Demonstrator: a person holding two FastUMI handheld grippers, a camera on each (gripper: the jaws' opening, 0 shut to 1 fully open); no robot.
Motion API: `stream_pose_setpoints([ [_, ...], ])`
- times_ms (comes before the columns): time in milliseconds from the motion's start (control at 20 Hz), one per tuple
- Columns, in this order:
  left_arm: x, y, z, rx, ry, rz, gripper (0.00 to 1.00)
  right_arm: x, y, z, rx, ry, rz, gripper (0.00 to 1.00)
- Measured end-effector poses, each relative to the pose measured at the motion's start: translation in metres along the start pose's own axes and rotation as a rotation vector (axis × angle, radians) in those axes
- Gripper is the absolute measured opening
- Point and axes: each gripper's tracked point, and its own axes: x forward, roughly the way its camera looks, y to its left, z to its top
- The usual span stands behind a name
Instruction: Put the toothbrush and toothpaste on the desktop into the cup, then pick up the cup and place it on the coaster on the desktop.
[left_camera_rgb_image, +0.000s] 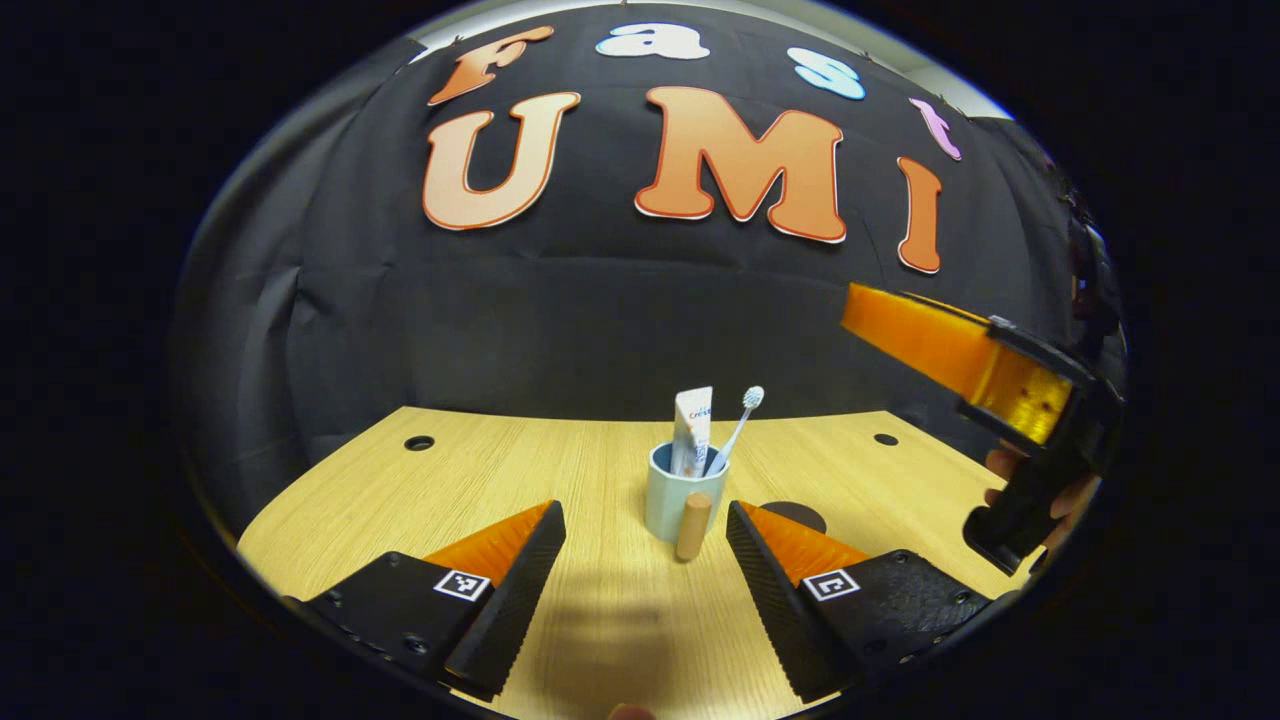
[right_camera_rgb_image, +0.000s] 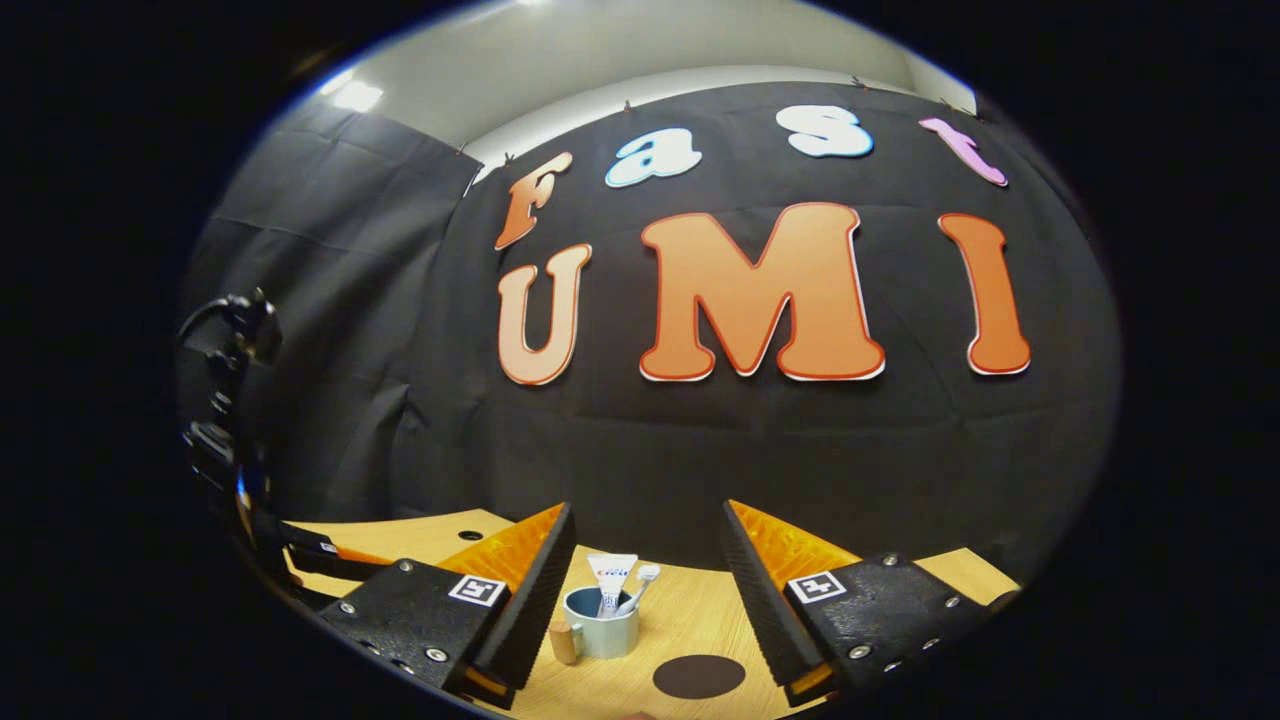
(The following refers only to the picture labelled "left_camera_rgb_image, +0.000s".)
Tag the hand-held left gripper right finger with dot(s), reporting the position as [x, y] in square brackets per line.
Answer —
[775, 600]

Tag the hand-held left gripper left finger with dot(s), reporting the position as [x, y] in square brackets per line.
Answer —
[520, 590]

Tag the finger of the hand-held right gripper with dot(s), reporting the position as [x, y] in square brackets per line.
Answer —
[910, 335]

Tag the dark round coaster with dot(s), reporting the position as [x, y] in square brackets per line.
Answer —
[800, 515]

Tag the white toothbrush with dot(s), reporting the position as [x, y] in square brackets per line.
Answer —
[745, 410]

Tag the white toothpaste tube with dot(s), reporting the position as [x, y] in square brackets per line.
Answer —
[693, 425]

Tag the wooden desktop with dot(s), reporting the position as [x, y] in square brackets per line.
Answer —
[400, 500]

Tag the black backdrop cloth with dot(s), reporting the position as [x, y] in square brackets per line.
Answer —
[600, 320]

